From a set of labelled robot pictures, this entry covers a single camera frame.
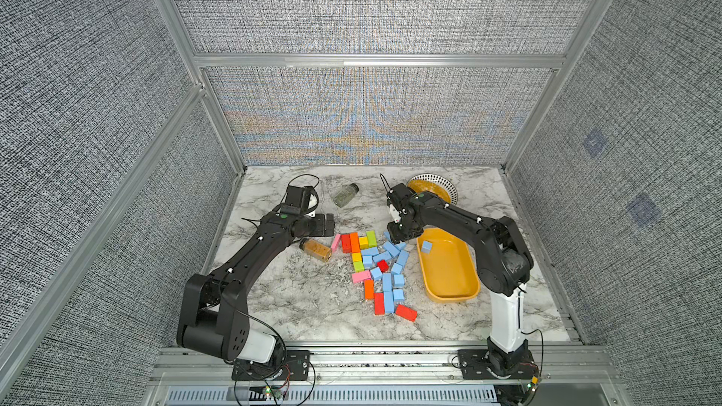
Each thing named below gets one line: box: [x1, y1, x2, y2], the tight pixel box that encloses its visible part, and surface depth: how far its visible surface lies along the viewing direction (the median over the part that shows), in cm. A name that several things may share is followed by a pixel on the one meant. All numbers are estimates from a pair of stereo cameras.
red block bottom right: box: [394, 303, 419, 323], surface depth 84 cm
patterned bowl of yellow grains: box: [406, 172, 459, 206], surface depth 112 cm
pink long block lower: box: [351, 269, 372, 283], surface depth 90 cm
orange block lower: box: [363, 279, 375, 300], surface depth 89 cm
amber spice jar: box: [298, 237, 332, 263], surface depth 94 cm
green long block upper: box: [366, 230, 377, 249], surface depth 98 cm
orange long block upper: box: [349, 232, 361, 254], surface depth 97 cm
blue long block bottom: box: [383, 290, 395, 314], surface depth 85 cm
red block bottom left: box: [374, 292, 386, 316], surface depth 85 cm
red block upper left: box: [341, 233, 352, 254], surface depth 97 cm
